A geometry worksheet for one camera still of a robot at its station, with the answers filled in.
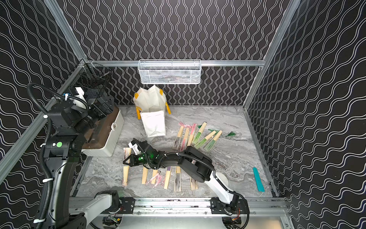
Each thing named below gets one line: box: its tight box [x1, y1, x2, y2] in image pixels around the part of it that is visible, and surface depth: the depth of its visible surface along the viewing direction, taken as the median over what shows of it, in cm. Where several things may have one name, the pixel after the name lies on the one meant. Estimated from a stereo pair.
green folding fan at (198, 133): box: [191, 121, 208, 146], surface depth 105 cm
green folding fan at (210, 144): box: [203, 129, 223, 152], surface depth 102 cm
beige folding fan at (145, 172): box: [141, 166, 149, 185], surface depth 86 cm
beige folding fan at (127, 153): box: [122, 147, 132, 187], surface depth 81 cm
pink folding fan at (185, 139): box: [179, 125, 191, 153], surface depth 102 cm
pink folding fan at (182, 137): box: [172, 121, 192, 152], surface depth 102 cm
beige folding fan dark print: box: [173, 166, 182, 192], surface depth 84 cm
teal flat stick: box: [252, 166, 265, 193], surface depth 85 cm
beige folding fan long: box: [189, 176, 199, 191], surface depth 83 cm
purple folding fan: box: [163, 166, 173, 189], surface depth 85 cm
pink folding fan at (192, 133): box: [186, 123, 198, 147], surface depth 105 cm
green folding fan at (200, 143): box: [193, 130, 217, 150], surface depth 102 cm
